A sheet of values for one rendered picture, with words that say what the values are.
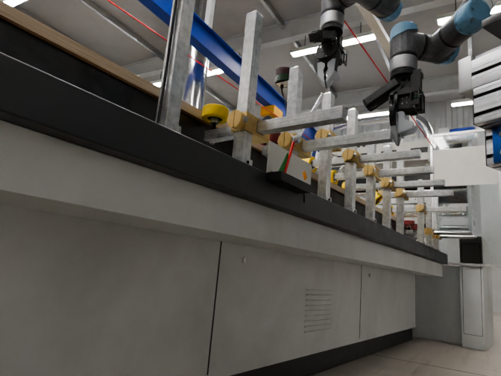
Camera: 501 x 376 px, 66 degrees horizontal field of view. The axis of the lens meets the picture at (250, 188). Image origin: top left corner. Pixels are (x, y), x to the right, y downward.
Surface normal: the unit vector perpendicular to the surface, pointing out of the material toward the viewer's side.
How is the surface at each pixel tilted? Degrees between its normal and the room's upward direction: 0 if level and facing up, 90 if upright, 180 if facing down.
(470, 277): 90
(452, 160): 90
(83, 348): 90
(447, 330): 90
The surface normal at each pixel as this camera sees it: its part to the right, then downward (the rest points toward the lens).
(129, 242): 0.81, -0.05
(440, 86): -0.50, -0.22
